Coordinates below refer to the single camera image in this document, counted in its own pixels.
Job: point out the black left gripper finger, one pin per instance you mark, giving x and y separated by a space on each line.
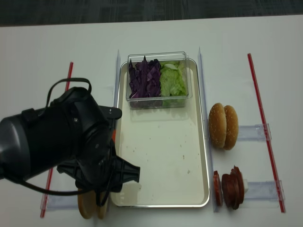
71 168

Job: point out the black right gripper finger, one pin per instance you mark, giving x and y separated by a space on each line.
124 172

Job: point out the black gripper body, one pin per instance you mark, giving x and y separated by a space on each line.
93 150

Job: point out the bun slice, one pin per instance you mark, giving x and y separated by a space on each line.
87 204
102 209

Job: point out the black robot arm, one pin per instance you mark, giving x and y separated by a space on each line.
37 140

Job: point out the right tomato slice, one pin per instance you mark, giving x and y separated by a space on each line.
114 136

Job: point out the green lettuce leaves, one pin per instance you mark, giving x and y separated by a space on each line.
172 85

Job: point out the dark meat patty stack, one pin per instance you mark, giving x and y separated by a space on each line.
233 188

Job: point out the white cheese block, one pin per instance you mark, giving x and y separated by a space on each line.
245 185

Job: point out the metal baking tray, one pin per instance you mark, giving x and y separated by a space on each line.
168 145

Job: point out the red sausage slice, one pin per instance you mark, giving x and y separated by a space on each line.
217 189

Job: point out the clear plastic salad container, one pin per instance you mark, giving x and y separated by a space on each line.
156 102

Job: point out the shredded purple cabbage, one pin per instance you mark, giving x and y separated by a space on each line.
144 79

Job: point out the left red straw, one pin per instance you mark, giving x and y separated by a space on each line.
50 172

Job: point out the red straw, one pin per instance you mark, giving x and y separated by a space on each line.
263 119
50 172

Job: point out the left sesame top bun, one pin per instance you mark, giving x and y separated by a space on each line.
217 125

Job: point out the sesame bun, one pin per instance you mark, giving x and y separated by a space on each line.
217 125
232 128

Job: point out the right sesame top bun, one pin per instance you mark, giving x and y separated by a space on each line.
232 128

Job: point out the right red straw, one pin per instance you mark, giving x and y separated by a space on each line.
263 119

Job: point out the clear bottom bun holder rail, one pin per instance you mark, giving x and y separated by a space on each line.
52 203

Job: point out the clear bun holder rail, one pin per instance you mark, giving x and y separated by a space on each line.
52 203
257 132

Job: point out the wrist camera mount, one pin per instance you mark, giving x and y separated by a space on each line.
111 113

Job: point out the clear right long rail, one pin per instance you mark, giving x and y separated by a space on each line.
207 141

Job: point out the clear top bun holder rail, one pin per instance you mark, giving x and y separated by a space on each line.
257 132

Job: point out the clear meat holder rail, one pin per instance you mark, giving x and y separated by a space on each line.
265 191

